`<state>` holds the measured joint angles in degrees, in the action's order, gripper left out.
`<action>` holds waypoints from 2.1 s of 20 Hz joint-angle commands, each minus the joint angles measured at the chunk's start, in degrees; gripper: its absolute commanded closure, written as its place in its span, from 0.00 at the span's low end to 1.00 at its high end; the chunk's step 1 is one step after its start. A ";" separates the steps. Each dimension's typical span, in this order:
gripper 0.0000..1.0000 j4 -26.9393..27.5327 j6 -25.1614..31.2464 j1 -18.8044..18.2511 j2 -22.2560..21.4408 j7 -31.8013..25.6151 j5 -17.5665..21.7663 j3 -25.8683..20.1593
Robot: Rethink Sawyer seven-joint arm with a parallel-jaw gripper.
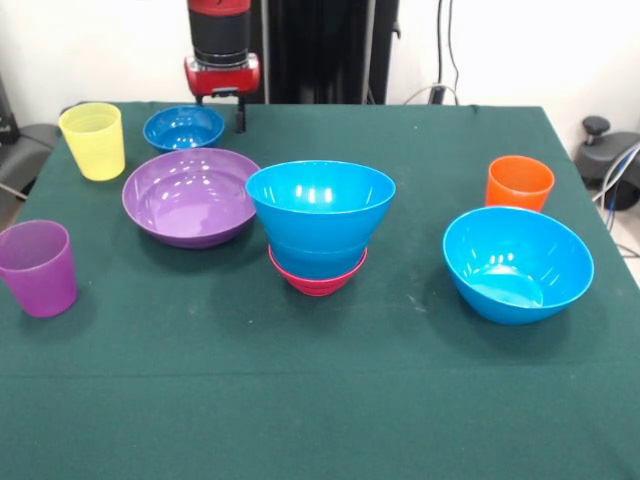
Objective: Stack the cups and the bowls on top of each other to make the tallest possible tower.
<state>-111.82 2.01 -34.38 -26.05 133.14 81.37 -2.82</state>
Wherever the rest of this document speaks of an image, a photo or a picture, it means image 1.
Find translucent light blue bowl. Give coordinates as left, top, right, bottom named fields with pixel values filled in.
left=269, top=239, right=368, bottom=279

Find black wall cable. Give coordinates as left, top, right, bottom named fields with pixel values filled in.
left=402, top=0, right=462, bottom=106

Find small dark blue bowl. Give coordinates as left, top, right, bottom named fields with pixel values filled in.
left=142, top=104, right=227, bottom=155

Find orange cup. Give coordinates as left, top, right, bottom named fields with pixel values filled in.
left=485, top=155, right=556, bottom=213

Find purple cup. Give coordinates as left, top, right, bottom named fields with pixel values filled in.
left=0, top=219, right=79, bottom=319

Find large blue bowl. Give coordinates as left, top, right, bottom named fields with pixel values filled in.
left=244, top=159, right=398, bottom=254
left=441, top=205, right=596, bottom=327

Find dark grey chair base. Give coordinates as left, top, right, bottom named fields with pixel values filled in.
left=574, top=115, right=640, bottom=211

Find bundle of light cables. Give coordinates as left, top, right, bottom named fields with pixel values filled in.
left=593, top=142, right=640, bottom=261

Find grey padded chair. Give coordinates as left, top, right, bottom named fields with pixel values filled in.
left=0, top=74, right=57, bottom=202

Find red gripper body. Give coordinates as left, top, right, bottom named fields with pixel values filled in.
left=182, top=52, right=263, bottom=99

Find small red bowl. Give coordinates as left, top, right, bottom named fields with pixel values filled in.
left=267, top=243, right=370, bottom=298

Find yellow cup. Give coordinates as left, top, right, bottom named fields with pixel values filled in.
left=58, top=102, right=126, bottom=182

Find dark green tablecloth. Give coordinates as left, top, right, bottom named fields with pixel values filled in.
left=0, top=101, right=640, bottom=480

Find wide purple bowl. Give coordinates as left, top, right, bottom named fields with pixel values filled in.
left=121, top=147, right=263, bottom=250

